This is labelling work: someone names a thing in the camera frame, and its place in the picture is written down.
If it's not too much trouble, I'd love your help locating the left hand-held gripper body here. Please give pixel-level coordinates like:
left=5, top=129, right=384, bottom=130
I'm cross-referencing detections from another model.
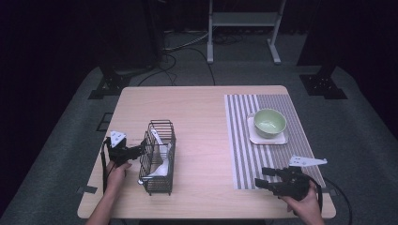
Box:
left=104, top=130, right=143, bottom=167

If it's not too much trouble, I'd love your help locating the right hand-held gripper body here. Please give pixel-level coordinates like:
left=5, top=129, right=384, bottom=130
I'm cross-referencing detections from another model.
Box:
left=271, top=155, right=329, bottom=202

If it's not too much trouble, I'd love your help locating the black wire basket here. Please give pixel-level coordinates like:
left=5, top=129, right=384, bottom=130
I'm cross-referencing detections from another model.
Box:
left=138, top=119, right=177, bottom=197

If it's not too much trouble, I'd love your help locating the person's left hand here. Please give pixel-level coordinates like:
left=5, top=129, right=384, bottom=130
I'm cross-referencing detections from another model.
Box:
left=105, top=160, right=133, bottom=192

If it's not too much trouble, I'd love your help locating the person's right hand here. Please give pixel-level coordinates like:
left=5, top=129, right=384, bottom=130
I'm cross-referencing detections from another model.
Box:
left=279, top=180, right=325, bottom=220

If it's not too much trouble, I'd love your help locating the grey striped placemat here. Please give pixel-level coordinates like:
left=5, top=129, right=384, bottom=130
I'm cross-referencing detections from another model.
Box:
left=223, top=93, right=327, bottom=191

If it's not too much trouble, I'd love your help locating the white square plate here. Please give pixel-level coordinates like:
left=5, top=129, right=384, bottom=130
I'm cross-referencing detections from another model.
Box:
left=246, top=112, right=289, bottom=146

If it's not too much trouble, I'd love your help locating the green bowl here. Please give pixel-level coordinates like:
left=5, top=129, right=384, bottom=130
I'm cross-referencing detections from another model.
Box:
left=253, top=108, right=288, bottom=140

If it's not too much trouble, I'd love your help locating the black stand base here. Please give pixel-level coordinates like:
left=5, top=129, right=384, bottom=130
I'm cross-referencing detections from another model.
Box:
left=87, top=64, right=132, bottom=100
left=298, top=64, right=348, bottom=100

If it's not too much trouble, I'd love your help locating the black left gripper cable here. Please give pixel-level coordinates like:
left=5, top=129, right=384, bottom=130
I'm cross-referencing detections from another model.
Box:
left=99, top=140, right=111, bottom=195

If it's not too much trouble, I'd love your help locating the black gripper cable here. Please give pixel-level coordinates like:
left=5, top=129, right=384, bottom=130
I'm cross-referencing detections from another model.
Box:
left=99, top=140, right=111, bottom=195
left=305, top=174, right=354, bottom=225

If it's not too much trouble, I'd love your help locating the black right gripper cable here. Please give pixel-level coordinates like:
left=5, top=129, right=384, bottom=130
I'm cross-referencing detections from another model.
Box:
left=305, top=174, right=354, bottom=225

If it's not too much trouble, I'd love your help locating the black floor cable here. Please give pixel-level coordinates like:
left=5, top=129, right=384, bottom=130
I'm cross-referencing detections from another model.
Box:
left=137, top=53, right=178, bottom=87
left=187, top=46, right=217, bottom=87

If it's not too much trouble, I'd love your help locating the grey floor cable bundle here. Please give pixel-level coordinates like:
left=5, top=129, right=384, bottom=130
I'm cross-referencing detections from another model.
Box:
left=162, top=30, right=210, bottom=53

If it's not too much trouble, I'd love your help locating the white metal desk frame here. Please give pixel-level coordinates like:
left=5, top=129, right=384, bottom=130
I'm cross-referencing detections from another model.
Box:
left=207, top=0, right=287, bottom=66

